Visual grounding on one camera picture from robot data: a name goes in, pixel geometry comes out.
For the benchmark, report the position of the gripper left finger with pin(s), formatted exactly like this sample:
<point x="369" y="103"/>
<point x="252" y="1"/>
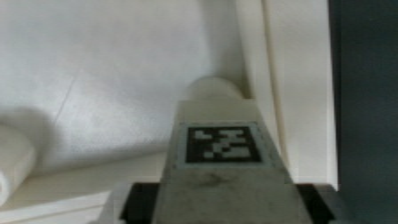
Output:
<point x="140" y="206"/>

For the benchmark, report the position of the white table leg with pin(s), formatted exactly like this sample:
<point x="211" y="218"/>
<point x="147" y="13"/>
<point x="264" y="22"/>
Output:
<point x="227" y="184"/>

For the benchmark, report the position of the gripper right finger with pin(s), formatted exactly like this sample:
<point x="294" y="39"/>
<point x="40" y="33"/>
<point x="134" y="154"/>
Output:
<point x="324" y="204"/>

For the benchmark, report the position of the white square tabletop part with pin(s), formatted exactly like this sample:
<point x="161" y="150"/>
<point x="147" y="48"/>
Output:
<point x="101" y="57"/>

